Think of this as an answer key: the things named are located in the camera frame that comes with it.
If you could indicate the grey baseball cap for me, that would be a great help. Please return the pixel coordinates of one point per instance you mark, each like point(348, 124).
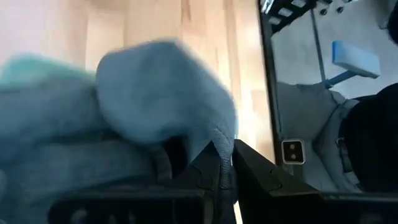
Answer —
point(37, 118)
point(77, 165)
point(161, 93)

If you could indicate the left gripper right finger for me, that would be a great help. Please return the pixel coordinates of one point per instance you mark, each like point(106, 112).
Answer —
point(258, 186)

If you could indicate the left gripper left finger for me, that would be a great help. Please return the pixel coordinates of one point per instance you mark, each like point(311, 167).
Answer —
point(199, 183)

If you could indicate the black frame corner bracket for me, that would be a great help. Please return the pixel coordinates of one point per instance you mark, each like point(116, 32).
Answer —
point(293, 152)

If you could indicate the green plastic tray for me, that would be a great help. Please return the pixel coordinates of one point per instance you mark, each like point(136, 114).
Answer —
point(37, 70)

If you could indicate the black fabric bundle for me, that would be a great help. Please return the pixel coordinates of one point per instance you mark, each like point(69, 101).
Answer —
point(373, 140)

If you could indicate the grey fabric bundle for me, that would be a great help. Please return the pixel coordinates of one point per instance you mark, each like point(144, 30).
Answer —
point(304, 109)

